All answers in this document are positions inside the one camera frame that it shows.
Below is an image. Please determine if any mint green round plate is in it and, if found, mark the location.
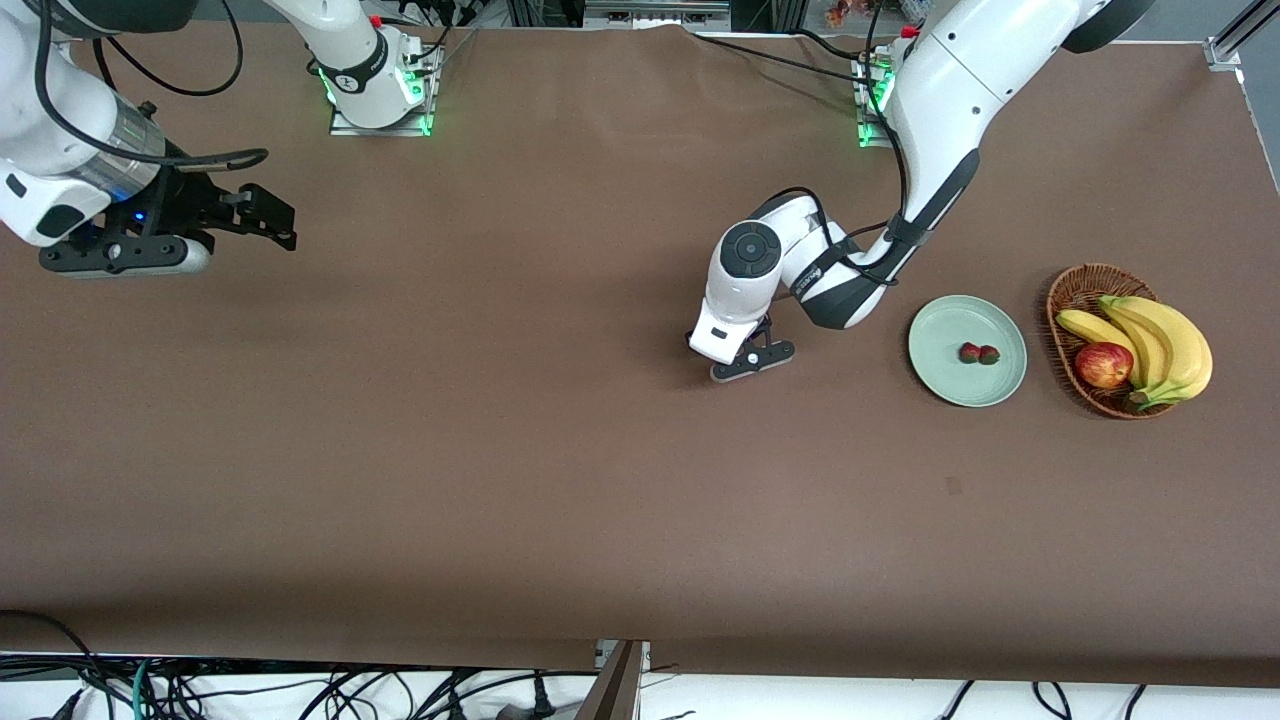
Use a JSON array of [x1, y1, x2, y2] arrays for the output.
[[908, 295, 1028, 408]]

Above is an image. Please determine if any brown table cover sheet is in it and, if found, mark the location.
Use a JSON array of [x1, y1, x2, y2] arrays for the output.
[[0, 18, 1280, 689]]

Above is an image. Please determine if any brown wicker basket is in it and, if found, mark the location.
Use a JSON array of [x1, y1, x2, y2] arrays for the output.
[[1046, 263, 1201, 420]]

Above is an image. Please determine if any small yellow banana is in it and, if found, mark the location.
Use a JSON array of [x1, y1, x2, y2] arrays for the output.
[[1057, 309, 1149, 401]]

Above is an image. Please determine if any grey metal box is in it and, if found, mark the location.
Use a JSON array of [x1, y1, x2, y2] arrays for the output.
[[585, 0, 731, 29]]

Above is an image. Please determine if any red yellow apple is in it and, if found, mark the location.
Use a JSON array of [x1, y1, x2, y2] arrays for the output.
[[1074, 341, 1135, 390]]

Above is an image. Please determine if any medium yellow banana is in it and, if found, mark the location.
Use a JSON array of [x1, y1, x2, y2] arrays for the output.
[[1098, 297, 1173, 399]]

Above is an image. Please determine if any large yellow banana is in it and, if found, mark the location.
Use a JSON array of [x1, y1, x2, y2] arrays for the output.
[[1108, 296, 1214, 406]]

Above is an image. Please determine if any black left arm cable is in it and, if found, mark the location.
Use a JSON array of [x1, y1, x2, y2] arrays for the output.
[[760, 0, 916, 291]]

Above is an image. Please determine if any black cable on table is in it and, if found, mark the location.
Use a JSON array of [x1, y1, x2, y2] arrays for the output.
[[690, 33, 883, 89]]

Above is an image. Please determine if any aluminium frame profile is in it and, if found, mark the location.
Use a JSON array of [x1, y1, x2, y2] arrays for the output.
[[1205, 0, 1280, 73]]

